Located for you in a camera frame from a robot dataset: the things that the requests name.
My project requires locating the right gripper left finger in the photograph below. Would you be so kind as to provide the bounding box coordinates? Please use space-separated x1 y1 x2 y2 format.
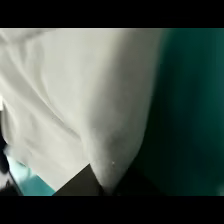
53 163 105 197

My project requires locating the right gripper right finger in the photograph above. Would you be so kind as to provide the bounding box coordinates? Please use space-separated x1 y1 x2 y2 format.
112 164 168 197

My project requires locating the white shirt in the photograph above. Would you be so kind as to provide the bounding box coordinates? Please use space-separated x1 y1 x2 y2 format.
0 28 168 197

